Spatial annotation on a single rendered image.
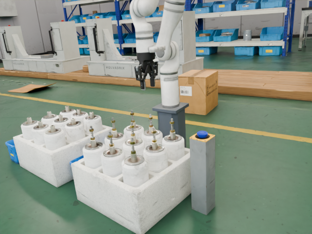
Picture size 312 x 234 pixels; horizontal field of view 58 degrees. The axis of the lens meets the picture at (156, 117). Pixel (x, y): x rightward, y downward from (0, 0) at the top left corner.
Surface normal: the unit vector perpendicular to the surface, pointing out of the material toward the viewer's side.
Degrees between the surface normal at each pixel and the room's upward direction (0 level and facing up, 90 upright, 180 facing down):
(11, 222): 0
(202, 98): 90
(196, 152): 90
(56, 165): 90
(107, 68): 90
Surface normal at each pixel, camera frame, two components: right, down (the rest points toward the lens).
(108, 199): -0.64, 0.29
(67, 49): 0.83, 0.12
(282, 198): -0.07, -0.94
